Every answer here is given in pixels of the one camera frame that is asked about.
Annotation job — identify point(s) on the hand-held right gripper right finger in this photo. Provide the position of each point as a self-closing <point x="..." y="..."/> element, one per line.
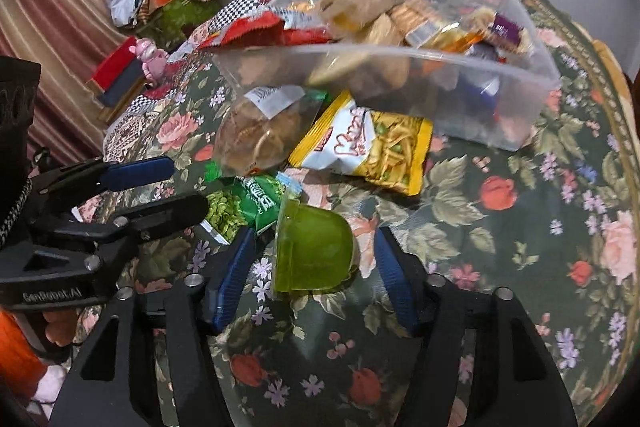
<point x="395" y="279"/>

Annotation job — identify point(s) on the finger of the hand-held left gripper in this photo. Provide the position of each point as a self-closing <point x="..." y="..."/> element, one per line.
<point x="142" y="170"/>
<point x="170" y="211"/>

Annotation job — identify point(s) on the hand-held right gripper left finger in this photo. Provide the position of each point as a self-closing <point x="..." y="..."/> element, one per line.
<point x="234" y="279"/>

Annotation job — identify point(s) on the green peas packet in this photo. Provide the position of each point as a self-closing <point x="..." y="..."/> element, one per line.
<point x="240" y="207"/>

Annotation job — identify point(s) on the green jelly cup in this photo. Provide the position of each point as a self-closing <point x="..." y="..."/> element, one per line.
<point x="312" y="252"/>

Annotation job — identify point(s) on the clear plastic storage container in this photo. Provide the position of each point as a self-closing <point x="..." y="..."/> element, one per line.
<point x="400" y="107"/>

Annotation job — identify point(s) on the red snack packet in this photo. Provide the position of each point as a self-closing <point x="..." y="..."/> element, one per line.
<point x="255" y="28"/>

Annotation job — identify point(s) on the blue white snack packet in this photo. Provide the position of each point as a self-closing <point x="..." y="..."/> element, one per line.
<point x="481" y="79"/>

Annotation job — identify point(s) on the small orange snack packet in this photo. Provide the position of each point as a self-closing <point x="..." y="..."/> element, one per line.
<point x="450" y="38"/>

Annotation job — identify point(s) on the pale cake slice packet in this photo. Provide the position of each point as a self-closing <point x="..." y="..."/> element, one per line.
<point x="382" y="32"/>

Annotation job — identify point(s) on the brown tube snack packet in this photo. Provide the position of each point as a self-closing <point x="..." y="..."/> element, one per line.
<point x="347" y="9"/>

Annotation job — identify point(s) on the square crackers packet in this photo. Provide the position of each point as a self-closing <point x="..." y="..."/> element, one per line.
<point x="415" y="16"/>

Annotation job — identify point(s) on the purple snack packet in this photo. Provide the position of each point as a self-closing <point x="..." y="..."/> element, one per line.
<point x="506" y="32"/>

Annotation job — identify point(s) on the person's left forearm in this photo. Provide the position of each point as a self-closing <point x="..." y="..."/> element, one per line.
<point x="15" y="352"/>

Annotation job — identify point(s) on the person's left hand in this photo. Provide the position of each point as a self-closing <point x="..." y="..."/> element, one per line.
<point x="59" y="326"/>

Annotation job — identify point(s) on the grey box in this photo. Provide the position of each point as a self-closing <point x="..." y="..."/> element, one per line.
<point x="122" y="94"/>

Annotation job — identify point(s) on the red box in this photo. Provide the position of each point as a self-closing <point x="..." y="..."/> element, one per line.
<point x="112" y="67"/>

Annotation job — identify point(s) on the pink rabbit toy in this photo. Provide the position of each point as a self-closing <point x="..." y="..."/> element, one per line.
<point x="150" y="59"/>

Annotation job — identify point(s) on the clear bread bun packet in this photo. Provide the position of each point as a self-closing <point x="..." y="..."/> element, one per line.
<point x="265" y="132"/>

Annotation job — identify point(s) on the yellow white noodle snack packet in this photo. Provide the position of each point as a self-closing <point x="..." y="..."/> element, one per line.
<point x="370" y="142"/>

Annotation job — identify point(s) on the green cloth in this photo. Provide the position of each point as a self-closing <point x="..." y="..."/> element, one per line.
<point x="187" y="14"/>

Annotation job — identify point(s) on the striped curtain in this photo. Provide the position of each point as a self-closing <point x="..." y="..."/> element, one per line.
<point x="50" y="7"/>

